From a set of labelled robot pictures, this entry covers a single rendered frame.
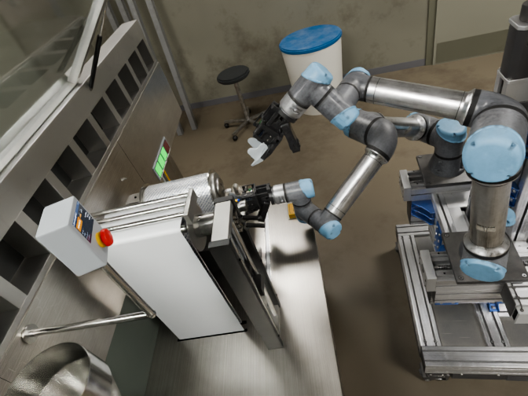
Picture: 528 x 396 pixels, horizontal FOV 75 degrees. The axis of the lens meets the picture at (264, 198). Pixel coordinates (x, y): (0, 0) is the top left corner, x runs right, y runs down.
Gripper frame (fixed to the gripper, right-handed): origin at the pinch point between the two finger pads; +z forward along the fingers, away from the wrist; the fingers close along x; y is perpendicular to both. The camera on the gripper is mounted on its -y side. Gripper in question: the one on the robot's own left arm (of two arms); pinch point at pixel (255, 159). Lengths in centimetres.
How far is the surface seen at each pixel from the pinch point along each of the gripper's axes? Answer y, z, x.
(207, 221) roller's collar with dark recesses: 10.7, 8.0, 26.8
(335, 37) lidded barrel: -85, -10, -248
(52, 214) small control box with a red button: 42, -8, 55
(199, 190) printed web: 10.3, 18.1, 4.7
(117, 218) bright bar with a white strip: 31.1, 18.1, 28.7
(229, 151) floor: -60, 136, -213
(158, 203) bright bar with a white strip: 23.8, 10.7, 25.5
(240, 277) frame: 1.4, 4.8, 43.2
